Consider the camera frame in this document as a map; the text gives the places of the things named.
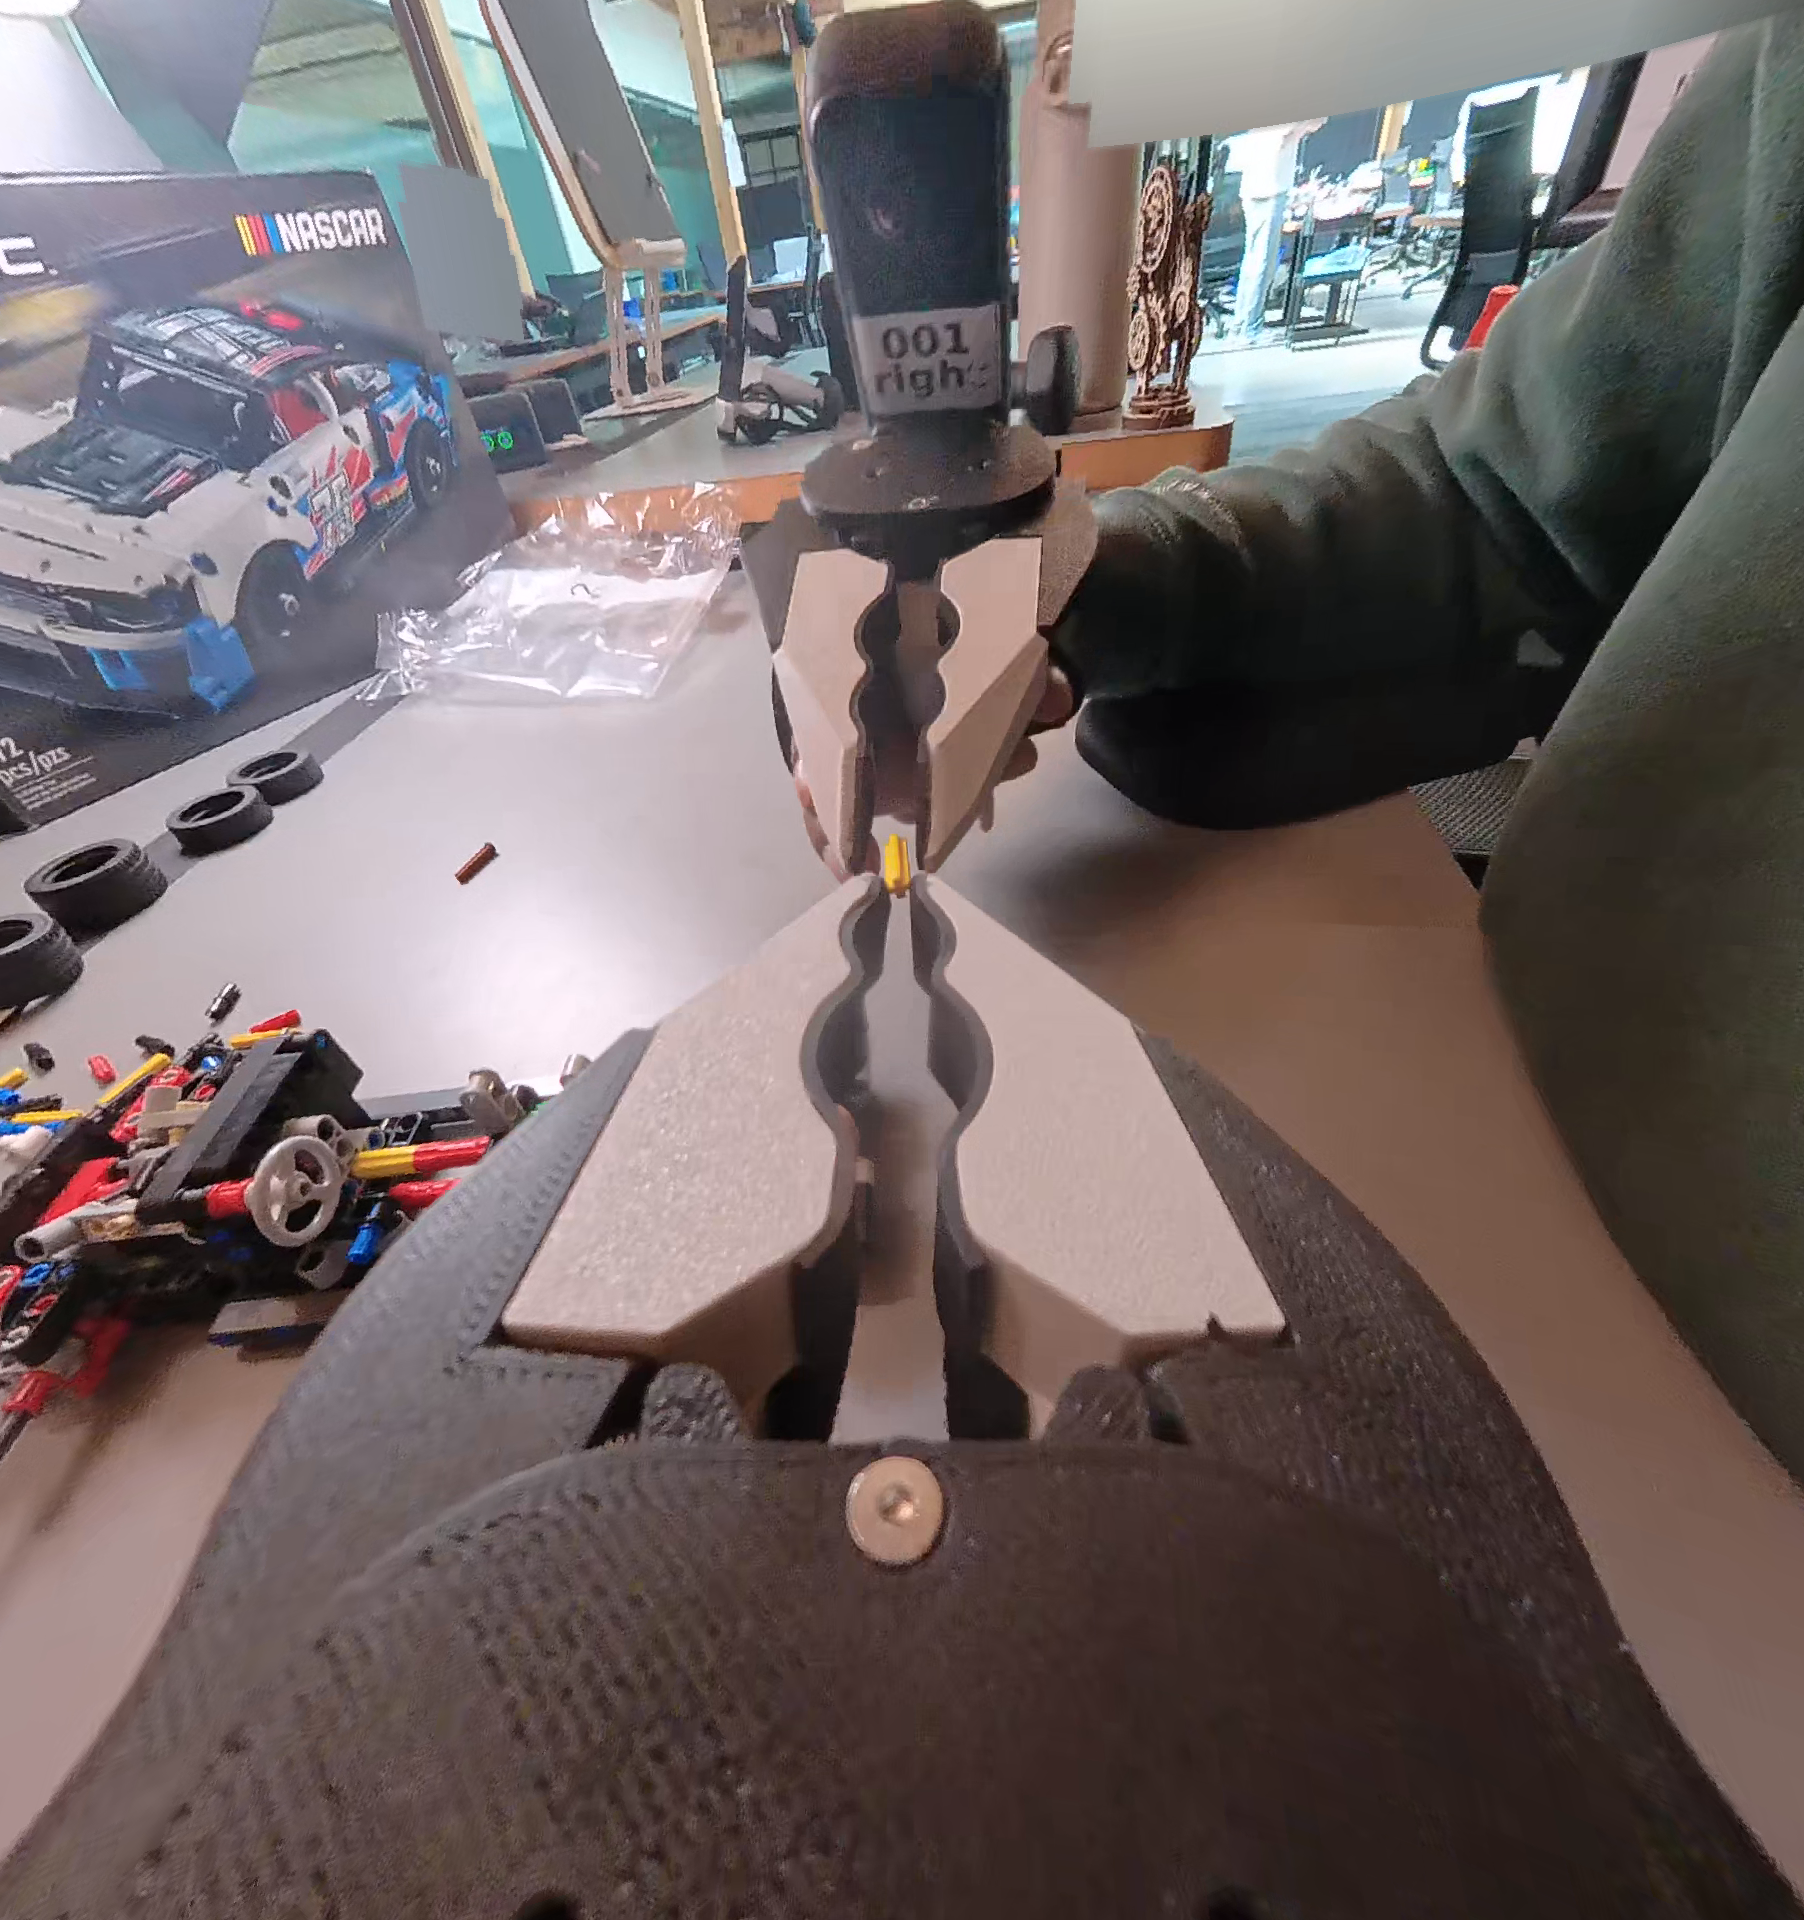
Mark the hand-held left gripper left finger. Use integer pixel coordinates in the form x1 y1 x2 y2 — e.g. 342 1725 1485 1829
498 874 884 1441

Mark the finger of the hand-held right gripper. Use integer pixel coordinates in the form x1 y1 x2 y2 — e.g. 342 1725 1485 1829
910 538 1051 874
772 547 904 890

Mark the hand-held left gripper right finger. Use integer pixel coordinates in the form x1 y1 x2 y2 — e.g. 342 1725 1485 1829
910 874 1287 1441

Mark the lego car chassis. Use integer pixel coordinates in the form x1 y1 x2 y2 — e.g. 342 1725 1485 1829
0 1026 595 1495

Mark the black lego set box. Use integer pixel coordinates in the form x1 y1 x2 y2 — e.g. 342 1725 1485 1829
0 167 515 842

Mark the clear plastic bag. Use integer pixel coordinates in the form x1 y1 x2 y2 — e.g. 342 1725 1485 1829
358 480 738 708

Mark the beige round pillar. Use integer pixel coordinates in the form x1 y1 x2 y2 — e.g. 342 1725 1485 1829
1012 0 1145 425

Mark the wooden gear model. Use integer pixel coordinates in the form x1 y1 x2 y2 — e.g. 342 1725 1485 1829
1124 143 1217 434

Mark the black mesh chair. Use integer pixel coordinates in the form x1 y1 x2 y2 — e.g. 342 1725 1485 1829
1414 751 1533 893

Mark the person's green sweatshirt torso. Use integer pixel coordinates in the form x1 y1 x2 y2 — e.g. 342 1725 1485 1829
1479 0 1804 1555

